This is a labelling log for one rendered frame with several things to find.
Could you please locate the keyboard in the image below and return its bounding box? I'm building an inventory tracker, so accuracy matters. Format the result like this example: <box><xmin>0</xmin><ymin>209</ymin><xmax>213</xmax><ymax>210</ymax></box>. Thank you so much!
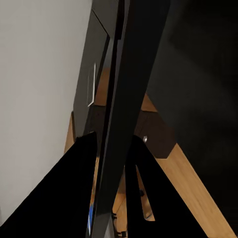
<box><xmin>89</xmin><ymin>0</ymin><xmax>172</xmax><ymax>238</ymax></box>

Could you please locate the notebook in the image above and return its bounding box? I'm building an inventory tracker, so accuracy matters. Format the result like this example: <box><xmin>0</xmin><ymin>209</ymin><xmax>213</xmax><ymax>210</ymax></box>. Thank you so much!
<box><xmin>87</xmin><ymin>63</ymin><xmax>96</xmax><ymax>106</ymax></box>

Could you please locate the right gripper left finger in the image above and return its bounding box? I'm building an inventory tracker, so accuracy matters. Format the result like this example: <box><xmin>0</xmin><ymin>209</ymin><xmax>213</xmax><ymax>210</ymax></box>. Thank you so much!
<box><xmin>0</xmin><ymin>132</ymin><xmax>97</xmax><ymax>238</ymax></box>

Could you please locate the swivel chair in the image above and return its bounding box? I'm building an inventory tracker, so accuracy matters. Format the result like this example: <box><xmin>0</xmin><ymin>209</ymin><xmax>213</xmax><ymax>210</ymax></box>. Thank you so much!
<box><xmin>85</xmin><ymin>190</ymin><xmax>153</xmax><ymax>238</ymax></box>

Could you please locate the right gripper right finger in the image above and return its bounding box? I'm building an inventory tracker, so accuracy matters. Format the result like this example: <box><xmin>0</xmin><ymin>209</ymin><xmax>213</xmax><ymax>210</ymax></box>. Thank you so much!
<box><xmin>125</xmin><ymin>135</ymin><xmax>208</xmax><ymax>238</ymax></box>

